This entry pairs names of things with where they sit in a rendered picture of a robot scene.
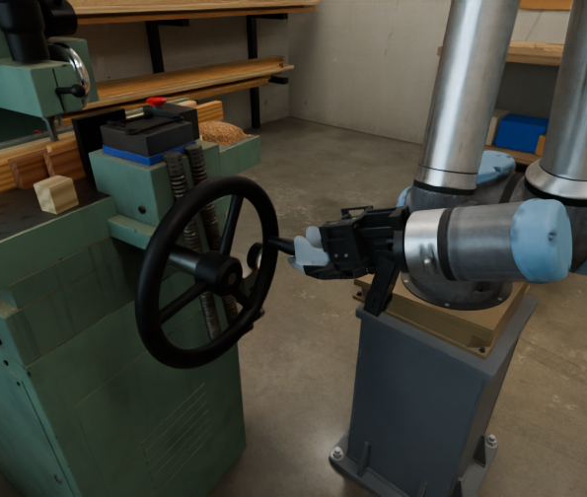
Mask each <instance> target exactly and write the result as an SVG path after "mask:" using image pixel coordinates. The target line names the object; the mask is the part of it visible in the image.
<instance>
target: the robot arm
mask: <svg viewBox="0 0 587 497"><path fill-rule="evenodd" d="M520 2H521V0H452V1H451V6H450V11H449V16H448V21H447V26H446V31H445V35H444V40H443V45H442V50H441V55H440V60H439V65H438V70H437V75H436V80H435V85H434V90H433V94H432V99H431V104H430V109H429V114H428V118H427V123H426V128H425V133H424V138H423V143H422V148H421V153H420V158H419V163H418V168H417V173H416V175H415V176H414V181H413V185H412V186H410V187H408V188H406V189H405V190H404V191H403V192H402V193H401V195H400V196H399V198H398V201H397V206H396V207H387V208H378V209H374V208H373V205H368V206H359V207H350V208H341V209H340V210H341V214H342V217H341V219H340V220H335V221H326V222H325V223H324V224H323V225H322V226H321V227H318V228H319V229H318V228H317V227H315V226H310V227H308V228H307V230H306V239H305V238H304V237H303V236H297V237H295V239H294V246H295V255H296V256H293V255H292V256H289V257H288V258H287V260H288V262H289V263H290V264H291V265H292V266H293V267H294V268H296V269H297V270H299V271H301V272H303V273H305V274H306V275H308V276H311V277H313V278H316V279H321V280H332V279H340V280H341V279H354V278H360V277H363V276H365V275H367V274H368V273H369V274H372V275H373V274H374V273H375V274H374V277H373V280H372V284H371V287H370V289H369V291H368V293H367V295H366V298H365V301H364V302H365V305H364V308H363V310H364V311H366V312H368V313H369V314H371V315H373V316H375V317H378V316H379V315H380V314H381V313H382V312H384V311H385V310H386V309H387V307H388V306H389V305H390V303H391V301H392V298H393V295H392V293H393V290H394V288H395V285H396V282H397V280H398V277H399V274H400V271H401V272H402V273H409V277H410V280H411V282H412V283H413V284H414V285H415V286H416V287H417V288H418V289H419V290H420V291H422V292H423V293H425V294H427V295H429V296H431V297H433V298H436V299H439V300H443V301H447V302H452V303H462V304H470V303H478V302H483V301H486V300H489V299H491V298H493V297H495V296H496V295H497V294H498V293H499V292H500V291H501V288H502V283H503V282H527V283H539V284H545V283H549V282H555V281H560V280H562V279H564V278H565V277H566V276H567V274H568V272H570V273H573V274H575V273H577V274H582V275H587V0H572V5H571V10H570V15H569V20H568V25H567V31H566V36H565V41H564V46H563V51H562V55H561V60H560V65H559V70H558V76H557V81H556V86H555V91H554V96H553V101H552V106H551V111H550V120H549V126H548V131H547V136H546V141H545V146H544V151H543V155H542V157H541V158H540V159H538V160H537V161H536V162H534V163H532V164H531V165H530V166H529V167H528V168H527V170H526V172H525V173H520V172H515V171H514V169H515V167H516V163H515V160H514V159H513V158H512V157H511V156H510V155H508V154H505V153H501V152H496V151H483V150H484V146H485V142H486V138H487V134H488V129H489V125H490V122H491V118H492V114H493V110H494V106H495V102H496V98H497V94H498V90H499V86H500V82H501V78H502V74H503V70H504V66H505V61H506V57H507V53H508V49H509V45H510V41H511V37H512V34H513V30H514V26H515V22H516V18H517V14H518V10H519V6H520ZM359 209H364V211H363V212H362V213H361V214H360V215H354V216H352V217H351V214H349V211H350V210H359Z"/></svg>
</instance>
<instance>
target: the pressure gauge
mask: <svg viewBox="0 0 587 497"><path fill-rule="evenodd" d="M261 253H262V243H261V242H256V243H254V244H253V245H252V246H251V248H250V250H249V252H248V255H247V264H248V267H249V268H251V269H252V271H253V272H254V275H257V273H258V270H259V265H260V260H261Z"/></svg>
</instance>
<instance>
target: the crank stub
mask: <svg viewBox="0 0 587 497"><path fill-rule="evenodd" d="M267 243H268V245H269V246H272V247H273V248H275V249H278V250H280V251H282V252H284V253H287V254H290V255H293V256H296V255H295V246H294V240H292V239H287V238H282V237H275V236H270V237H269V238H268V241H267Z"/></svg>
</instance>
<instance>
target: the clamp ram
mask: <svg viewBox="0 0 587 497"><path fill-rule="evenodd" d="M123 119H126V115H125V110H124V108H121V107H118V108H113V109H109V110H105V111H101V112H97V113H92V114H88V115H84V116H80V117H76V118H72V119H71V121H72V125H73V129H74V132H75V136H76V140H77V144H78V148H79V152H80V156H81V159H82V163H83V167H84V171H85V174H86V175H89V176H91V175H92V174H93V171H92V167H91V163H90V159H89V153H90V152H94V151H97V150H100V149H103V147H102V146H103V145H104V141H103V137H102V132H101V128H100V126H102V125H106V124H108V123H107V121H108V120H111V121H119V120H123Z"/></svg>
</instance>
